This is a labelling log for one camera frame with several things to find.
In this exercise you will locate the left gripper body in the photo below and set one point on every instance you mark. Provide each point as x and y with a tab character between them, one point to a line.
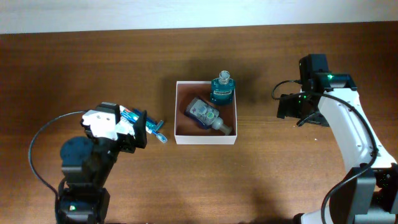
125	142

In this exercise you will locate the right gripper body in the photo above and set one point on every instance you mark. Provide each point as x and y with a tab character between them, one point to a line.
296	106

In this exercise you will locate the blue disposable razor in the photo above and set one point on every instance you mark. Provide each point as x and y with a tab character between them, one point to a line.
151	124

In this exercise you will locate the toothpaste tube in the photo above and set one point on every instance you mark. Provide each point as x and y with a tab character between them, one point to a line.
130	114

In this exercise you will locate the blue white toothbrush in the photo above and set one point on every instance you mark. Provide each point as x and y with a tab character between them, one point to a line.
160	136

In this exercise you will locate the clear pump soap bottle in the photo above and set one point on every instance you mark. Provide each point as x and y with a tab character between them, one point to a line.
206	116

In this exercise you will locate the teal mouthwash bottle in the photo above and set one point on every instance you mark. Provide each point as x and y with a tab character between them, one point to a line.
222	89

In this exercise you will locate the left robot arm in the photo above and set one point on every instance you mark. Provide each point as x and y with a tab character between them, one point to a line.
87	160

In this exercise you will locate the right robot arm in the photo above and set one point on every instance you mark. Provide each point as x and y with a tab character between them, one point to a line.
368	192

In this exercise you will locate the white cardboard box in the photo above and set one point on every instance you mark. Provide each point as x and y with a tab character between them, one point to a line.
188	131

